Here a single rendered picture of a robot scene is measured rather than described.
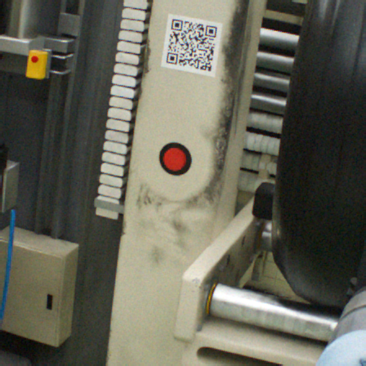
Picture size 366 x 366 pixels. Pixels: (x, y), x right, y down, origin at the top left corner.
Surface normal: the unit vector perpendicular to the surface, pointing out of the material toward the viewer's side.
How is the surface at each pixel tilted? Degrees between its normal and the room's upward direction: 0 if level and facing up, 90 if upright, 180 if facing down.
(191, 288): 90
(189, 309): 90
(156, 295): 90
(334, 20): 63
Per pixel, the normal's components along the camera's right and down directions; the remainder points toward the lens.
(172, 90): -0.30, 0.26
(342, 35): -0.46, -0.23
